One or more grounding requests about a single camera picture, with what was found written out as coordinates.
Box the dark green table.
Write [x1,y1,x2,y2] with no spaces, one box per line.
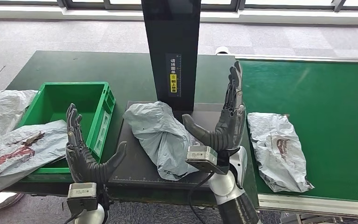
[4,51,258,208]

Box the green plastic crate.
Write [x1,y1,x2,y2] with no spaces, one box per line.
[17,82,116,183]

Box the green conveyor belt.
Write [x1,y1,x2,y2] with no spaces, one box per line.
[237,58,358,204]

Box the white window sill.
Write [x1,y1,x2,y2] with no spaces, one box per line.
[0,4,358,25]

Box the white conveyor roller end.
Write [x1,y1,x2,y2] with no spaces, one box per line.
[215,45,230,56]

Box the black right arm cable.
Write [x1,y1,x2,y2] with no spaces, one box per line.
[187,172,216,224]

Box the black inbound scanner machine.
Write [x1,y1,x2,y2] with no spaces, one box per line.
[109,0,238,191]

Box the grey parcel bag red print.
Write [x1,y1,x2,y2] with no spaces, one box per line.
[0,119,69,198]
[123,101,200,182]
[247,112,315,194]

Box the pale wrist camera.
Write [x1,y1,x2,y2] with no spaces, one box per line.
[186,145,230,175]
[66,182,99,215]

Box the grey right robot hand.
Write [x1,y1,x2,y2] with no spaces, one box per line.
[182,61,247,153]

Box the aluminium conveyor frame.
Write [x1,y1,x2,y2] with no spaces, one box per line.
[215,46,358,221]

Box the crumpled grey parcel bag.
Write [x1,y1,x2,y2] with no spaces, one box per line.
[0,90,39,143]

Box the round chrome base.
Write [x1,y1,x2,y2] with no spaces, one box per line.
[0,191,25,211]

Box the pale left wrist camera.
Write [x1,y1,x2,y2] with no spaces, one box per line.
[66,182,99,215]

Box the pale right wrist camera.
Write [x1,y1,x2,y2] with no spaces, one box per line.
[186,145,230,175]

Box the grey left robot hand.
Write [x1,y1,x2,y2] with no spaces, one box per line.
[65,103,127,185]

